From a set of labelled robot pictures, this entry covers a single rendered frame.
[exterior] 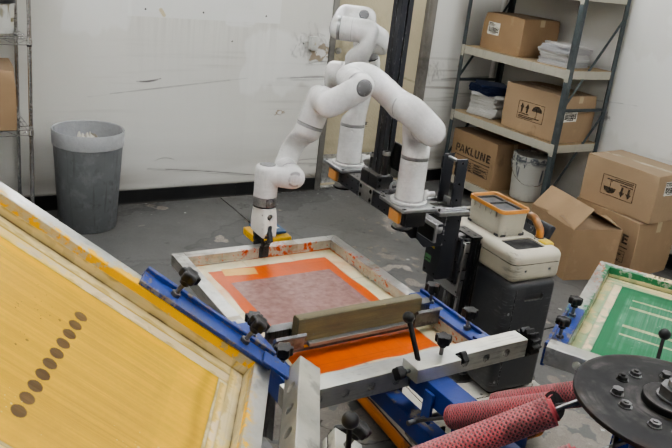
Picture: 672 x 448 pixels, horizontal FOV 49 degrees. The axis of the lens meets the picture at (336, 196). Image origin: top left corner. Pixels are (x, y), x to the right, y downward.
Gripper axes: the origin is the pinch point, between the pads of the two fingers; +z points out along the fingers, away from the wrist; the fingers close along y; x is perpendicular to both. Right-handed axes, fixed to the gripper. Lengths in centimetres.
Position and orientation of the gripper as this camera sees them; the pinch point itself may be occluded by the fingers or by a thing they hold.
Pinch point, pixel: (260, 248)
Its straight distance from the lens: 240.9
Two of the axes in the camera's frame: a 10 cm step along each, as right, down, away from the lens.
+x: -8.5, 0.8, -5.2
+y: -5.1, -3.2, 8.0
